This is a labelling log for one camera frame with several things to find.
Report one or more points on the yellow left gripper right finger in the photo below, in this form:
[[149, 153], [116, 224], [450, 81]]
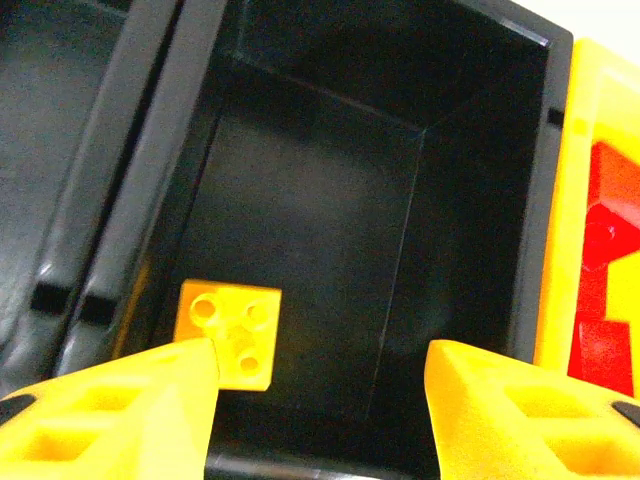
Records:
[[475, 400]]

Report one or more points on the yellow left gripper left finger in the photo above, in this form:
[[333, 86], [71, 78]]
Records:
[[165, 380]]

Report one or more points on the small yellow lego brick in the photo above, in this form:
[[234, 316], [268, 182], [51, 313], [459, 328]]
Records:
[[235, 300]]

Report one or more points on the red lego brick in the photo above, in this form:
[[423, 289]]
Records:
[[615, 235], [605, 355]]

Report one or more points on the yellow plastic bin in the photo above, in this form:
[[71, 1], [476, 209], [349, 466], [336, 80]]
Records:
[[570, 200]]

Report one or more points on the black plastic bin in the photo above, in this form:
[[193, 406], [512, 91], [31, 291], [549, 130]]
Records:
[[50, 150], [325, 200]]

